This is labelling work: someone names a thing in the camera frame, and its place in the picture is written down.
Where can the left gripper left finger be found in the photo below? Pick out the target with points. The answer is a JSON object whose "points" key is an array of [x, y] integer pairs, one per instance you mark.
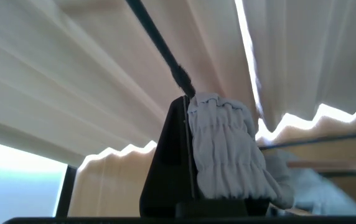
{"points": [[165, 193]]}

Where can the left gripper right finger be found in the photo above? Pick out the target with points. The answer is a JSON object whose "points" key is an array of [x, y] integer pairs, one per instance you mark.
{"points": [[259, 208]]}

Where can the pale grey shorts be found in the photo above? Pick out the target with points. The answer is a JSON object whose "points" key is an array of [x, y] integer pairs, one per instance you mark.
{"points": [[224, 149]]}

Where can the black clothes rack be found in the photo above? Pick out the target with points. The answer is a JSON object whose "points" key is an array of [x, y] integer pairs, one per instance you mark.
{"points": [[162, 46]]}

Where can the beige curtain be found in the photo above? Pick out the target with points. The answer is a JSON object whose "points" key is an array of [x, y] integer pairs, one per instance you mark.
{"points": [[72, 77]]}

